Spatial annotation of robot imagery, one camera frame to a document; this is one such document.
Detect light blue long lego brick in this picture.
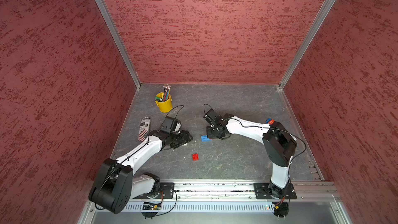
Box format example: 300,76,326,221
201,135,212,142

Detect red lego brick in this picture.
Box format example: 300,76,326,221
192,153,199,161

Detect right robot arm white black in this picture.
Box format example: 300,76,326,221
204,114,297,199

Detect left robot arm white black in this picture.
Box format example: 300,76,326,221
88,130,193,214

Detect yellow pencil cup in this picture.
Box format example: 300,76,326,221
155,92,173,113

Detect coloured pencils in cup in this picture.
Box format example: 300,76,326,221
162,84,171,102

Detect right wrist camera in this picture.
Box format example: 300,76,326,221
204,109,223,127

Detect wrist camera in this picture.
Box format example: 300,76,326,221
204,109,223,127
160,116,181,134

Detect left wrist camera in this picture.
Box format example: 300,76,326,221
160,116,181,134

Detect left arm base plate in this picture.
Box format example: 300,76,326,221
132,182,175,200

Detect perforated cable duct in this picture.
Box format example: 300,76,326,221
120,202,274,214

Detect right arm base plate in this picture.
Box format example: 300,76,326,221
254,183,297,200

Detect aluminium front rail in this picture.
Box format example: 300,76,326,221
160,179,342,202

